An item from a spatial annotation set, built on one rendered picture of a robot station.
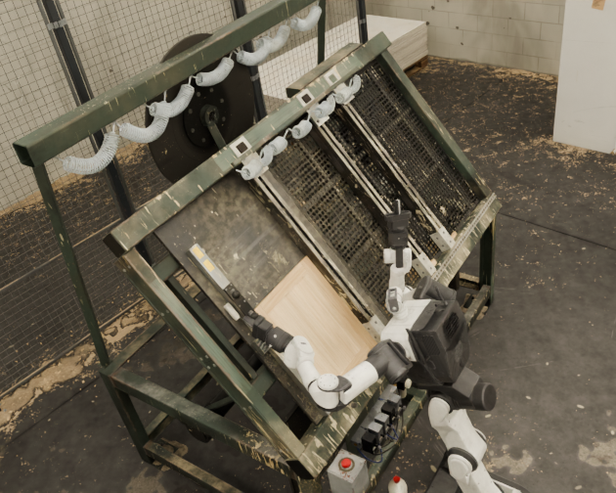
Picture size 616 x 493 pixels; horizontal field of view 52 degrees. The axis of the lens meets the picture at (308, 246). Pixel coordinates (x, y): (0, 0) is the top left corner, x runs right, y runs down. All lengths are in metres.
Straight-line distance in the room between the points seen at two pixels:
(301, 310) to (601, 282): 2.65
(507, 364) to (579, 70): 3.01
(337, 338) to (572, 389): 1.72
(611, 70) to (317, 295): 3.93
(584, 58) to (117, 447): 4.87
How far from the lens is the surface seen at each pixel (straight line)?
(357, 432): 3.04
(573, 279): 4.97
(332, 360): 2.99
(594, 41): 6.17
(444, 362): 2.57
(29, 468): 4.51
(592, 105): 6.38
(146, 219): 2.61
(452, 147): 4.06
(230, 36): 3.38
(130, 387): 3.48
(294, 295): 2.94
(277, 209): 2.98
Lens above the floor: 3.16
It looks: 36 degrees down
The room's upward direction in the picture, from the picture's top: 10 degrees counter-clockwise
